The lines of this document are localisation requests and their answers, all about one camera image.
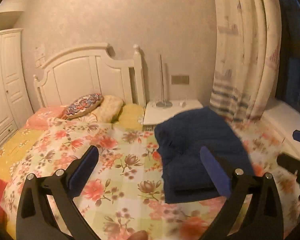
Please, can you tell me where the navy blue puffer jacket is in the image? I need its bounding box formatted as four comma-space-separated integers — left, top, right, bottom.
154, 107, 255, 204

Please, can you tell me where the white window sill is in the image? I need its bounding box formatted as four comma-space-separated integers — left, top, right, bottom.
262, 98, 300, 158

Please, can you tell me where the yellow bed sheet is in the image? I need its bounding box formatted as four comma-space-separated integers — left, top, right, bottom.
0, 128, 43, 239

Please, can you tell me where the floral bed quilt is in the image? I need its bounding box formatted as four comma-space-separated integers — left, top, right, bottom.
0, 115, 300, 240

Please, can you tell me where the pink pillow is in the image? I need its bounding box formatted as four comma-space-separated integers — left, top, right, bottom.
23, 106, 66, 131

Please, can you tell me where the white wardrobe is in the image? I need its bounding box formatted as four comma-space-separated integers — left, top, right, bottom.
0, 28, 33, 147

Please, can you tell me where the round patterned cushion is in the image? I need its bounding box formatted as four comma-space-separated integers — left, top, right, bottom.
62, 93, 104, 120

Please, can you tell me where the cream yellow pillow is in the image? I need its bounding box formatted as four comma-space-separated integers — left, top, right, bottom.
81, 95, 124, 123

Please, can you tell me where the white desk lamp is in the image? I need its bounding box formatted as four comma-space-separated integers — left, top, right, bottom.
155, 54, 172, 108

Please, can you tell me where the white nightstand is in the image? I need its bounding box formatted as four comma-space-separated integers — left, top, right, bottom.
143, 100, 203, 126

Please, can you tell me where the striped patterned curtain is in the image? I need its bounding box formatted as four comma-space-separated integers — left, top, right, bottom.
210, 0, 282, 122

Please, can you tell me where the white wooden headboard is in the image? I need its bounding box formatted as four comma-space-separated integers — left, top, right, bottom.
33, 42, 146, 107

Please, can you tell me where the wall switch socket plate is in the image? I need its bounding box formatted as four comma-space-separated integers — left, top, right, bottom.
171, 75, 190, 85

